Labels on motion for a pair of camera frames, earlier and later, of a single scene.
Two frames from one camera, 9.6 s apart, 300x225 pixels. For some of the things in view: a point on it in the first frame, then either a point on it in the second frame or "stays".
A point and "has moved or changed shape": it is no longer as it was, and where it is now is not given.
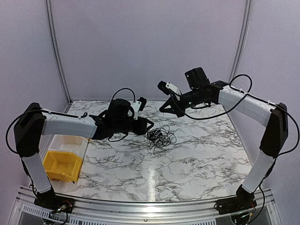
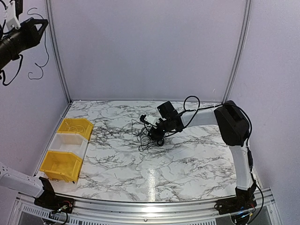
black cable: x=160 y=137 has moved or changed shape
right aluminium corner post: x=243 y=38 stays
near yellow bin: x=63 y=166 stays
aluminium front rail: x=26 y=212 stays
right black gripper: x=176 y=108 to x=156 y=134
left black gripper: x=141 y=129 to x=33 y=34
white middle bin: x=76 y=145 stays
